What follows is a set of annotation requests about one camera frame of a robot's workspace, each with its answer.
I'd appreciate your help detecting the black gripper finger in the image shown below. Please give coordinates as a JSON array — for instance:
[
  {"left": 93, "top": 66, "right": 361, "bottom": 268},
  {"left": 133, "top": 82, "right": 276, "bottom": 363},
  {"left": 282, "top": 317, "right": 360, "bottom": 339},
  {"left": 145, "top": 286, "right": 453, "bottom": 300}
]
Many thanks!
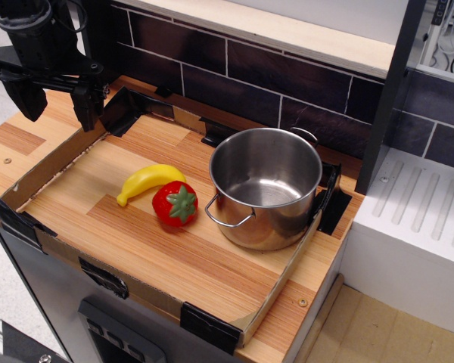
[
  {"left": 2, "top": 79, "right": 48, "bottom": 122},
  {"left": 71, "top": 88, "right": 104, "bottom": 132}
]

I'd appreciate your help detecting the grey oven control panel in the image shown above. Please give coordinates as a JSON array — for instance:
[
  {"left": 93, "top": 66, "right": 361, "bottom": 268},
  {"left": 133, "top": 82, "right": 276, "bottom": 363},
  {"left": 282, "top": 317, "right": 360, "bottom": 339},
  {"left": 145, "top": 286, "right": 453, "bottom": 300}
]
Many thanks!
[{"left": 78, "top": 299, "right": 167, "bottom": 363}]

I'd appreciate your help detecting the yellow toy banana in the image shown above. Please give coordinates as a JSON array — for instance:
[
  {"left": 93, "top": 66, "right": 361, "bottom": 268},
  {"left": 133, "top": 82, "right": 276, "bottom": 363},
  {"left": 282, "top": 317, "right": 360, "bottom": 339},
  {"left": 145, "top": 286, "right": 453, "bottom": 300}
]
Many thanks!
[{"left": 117, "top": 164, "right": 186, "bottom": 206}]

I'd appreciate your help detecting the red toy strawberry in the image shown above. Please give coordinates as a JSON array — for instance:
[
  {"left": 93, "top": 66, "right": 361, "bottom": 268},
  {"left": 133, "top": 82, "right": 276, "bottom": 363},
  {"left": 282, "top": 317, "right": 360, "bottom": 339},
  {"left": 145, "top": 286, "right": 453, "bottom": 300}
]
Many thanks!
[{"left": 152, "top": 181, "right": 198, "bottom": 227}]

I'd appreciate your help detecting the dark tile backsplash panel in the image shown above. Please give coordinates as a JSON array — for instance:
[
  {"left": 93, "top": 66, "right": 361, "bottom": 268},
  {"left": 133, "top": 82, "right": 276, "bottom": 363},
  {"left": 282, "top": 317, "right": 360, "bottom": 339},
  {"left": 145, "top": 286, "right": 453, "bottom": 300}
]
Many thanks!
[{"left": 111, "top": 2, "right": 454, "bottom": 167}]

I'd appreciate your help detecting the white sink drainboard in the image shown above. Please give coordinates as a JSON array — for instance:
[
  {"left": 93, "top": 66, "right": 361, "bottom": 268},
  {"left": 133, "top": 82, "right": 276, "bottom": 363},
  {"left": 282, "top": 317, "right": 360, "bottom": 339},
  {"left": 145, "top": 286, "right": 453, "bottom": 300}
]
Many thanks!
[{"left": 340, "top": 149, "right": 454, "bottom": 333}]

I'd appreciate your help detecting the black vertical post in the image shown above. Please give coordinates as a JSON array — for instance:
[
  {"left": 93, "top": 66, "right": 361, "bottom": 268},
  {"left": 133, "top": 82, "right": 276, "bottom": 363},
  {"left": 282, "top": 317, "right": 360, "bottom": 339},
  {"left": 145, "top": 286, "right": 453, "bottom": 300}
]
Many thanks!
[{"left": 356, "top": 0, "right": 430, "bottom": 194}]

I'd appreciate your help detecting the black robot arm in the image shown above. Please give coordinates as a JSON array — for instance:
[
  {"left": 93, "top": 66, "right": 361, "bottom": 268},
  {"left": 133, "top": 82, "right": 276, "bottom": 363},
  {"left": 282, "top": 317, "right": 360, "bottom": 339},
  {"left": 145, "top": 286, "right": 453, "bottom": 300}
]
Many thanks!
[{"left": 0, "top": 1, "right": 109, "bottom": 132}]

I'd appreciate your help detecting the cardboard fence with black tape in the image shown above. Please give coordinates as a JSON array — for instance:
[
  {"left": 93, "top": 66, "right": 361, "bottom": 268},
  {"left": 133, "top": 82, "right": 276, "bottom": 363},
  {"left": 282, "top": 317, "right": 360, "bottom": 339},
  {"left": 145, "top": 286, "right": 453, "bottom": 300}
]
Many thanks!
[{"left": 0, "top": 91, "right": 362, "bottom": 362}]

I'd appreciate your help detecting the stainless steel pot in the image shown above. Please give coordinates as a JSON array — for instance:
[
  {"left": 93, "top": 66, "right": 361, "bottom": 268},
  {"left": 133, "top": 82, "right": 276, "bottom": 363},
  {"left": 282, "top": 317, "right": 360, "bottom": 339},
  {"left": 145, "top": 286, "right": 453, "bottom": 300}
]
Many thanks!
[{"left": 204, "top": 127, "right": 322, "bottom": 250}]

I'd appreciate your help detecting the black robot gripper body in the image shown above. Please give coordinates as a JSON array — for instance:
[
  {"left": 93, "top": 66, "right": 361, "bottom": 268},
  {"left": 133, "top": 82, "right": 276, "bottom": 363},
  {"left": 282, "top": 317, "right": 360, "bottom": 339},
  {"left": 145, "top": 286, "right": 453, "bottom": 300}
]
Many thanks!
[{"left": 0, "top": 22, "right": 108, "bottom": 99}]

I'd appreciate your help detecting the white wire rack with cables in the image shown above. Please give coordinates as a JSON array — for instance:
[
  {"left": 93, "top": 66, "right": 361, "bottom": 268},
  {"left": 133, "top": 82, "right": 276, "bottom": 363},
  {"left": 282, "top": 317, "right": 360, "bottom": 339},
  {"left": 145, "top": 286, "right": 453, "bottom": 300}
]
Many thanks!
[{"left": 416, "top": 1, "right": 454, "bottom": 80}]

